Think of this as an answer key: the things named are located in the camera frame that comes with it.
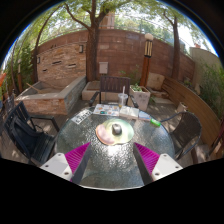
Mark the white license plate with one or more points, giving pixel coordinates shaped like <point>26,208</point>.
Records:
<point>81,116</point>

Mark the curved wooden bench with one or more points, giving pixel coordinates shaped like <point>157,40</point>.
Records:
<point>196,106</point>

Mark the dark wicker chair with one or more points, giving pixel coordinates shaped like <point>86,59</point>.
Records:
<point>188,128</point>

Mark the small blue book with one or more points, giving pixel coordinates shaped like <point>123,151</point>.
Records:
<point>144,115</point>

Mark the colourful printed magazine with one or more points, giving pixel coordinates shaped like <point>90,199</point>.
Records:
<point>106,109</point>

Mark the clear plastic cup with straw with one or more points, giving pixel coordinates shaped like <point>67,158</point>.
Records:
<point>122,99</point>

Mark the black wall lamp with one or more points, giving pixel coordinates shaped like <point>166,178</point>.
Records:
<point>38,60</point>
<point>81,48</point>

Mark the slender tree trunk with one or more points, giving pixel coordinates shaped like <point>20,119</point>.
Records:
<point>176,50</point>

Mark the stone raised bed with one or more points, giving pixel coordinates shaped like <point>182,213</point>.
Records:
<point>46,100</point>

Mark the grey wall box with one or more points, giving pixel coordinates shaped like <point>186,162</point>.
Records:
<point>103,67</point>

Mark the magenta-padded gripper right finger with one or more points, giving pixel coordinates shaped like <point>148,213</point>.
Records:
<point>163,166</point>

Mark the grey black computer mouse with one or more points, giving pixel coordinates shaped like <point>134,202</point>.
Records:
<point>117,129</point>

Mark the black metal armchair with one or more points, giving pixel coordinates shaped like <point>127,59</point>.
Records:
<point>30,136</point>

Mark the pale square planter box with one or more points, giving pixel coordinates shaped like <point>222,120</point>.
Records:
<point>141,96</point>

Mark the wooden garden lamp post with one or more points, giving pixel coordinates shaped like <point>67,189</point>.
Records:
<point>146,66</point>

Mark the dark wooden slatted chair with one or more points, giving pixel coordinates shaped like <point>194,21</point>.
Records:
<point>115,85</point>

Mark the thick tree trunk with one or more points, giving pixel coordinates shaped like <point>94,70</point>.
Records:
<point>91,53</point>

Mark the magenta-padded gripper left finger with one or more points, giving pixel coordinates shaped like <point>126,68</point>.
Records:
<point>58,165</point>

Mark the open white book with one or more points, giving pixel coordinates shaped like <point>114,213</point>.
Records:
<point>129,112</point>

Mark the small green packet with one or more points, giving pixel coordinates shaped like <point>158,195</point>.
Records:
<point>155,122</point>

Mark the thin leaning tree trunk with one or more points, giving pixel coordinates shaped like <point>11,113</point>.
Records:
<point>35,63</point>

